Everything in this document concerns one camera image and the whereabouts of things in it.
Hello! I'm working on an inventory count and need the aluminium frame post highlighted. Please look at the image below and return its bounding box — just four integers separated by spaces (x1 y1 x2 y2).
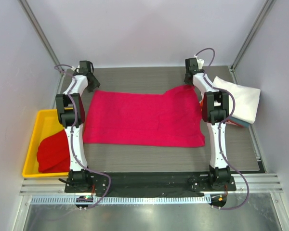
17 0 66 77
230 0 276 72

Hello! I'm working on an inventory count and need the white folded t-shirt on stack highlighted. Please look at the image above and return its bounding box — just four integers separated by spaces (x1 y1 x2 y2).
213 76 261 124

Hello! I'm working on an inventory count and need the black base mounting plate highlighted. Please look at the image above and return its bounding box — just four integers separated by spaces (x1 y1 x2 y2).
59 172 236 198

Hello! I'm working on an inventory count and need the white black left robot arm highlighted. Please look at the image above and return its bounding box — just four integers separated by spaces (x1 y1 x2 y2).
55 69 100 193

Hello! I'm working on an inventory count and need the left aluminium frame post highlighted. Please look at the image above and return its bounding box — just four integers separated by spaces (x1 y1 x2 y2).
17 0 66 77

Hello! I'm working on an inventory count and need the pink t-shirt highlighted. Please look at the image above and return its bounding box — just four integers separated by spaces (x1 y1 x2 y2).
83 85 205 148

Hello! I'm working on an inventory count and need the yellow plastic bin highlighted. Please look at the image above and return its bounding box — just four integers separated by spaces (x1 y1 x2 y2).
22 109 68 178

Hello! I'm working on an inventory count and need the red t-shirt in bin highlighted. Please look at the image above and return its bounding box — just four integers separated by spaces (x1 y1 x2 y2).
37 130 70 173

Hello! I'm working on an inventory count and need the white slotted cable duct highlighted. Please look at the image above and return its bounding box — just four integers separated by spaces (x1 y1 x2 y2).
31 195 211 205

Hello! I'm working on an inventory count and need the right aluminium frame post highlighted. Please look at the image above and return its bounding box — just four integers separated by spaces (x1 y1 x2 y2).
230 0 276 72

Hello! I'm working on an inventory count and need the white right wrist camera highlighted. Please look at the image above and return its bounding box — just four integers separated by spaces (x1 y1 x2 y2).
194 55 205 70

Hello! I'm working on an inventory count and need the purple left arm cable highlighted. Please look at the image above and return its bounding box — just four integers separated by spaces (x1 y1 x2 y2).
53 64 113 217

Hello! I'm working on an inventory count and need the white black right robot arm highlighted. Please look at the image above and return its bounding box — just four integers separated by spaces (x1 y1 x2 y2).
184 68 231 191

